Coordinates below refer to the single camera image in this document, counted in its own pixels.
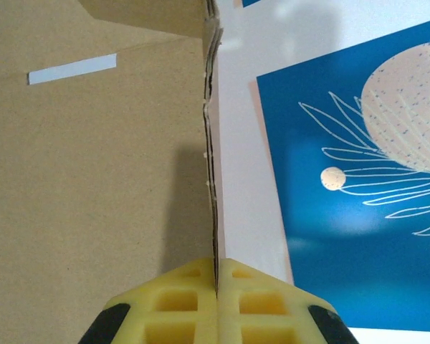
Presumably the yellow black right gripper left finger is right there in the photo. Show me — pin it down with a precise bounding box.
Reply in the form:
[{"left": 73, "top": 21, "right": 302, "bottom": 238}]
[{"left": 78, "top": 257, "right": 219, "bottom": 344}]

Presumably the brown cardboard box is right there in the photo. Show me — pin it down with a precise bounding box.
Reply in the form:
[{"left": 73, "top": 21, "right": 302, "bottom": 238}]
[{"left": 0, "top": 0, "right": 226, "bottom": 344}]

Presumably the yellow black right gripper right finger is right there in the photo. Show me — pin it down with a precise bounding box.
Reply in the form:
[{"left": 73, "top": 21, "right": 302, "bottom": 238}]
[{"left": 216, "top": 257, "right": 359, "bottom": 344}]

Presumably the white paper sticker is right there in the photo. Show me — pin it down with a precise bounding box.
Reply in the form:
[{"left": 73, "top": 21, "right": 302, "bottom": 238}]
[{"left": 28, "top": 53, "right": 118, "bottom": 86}]

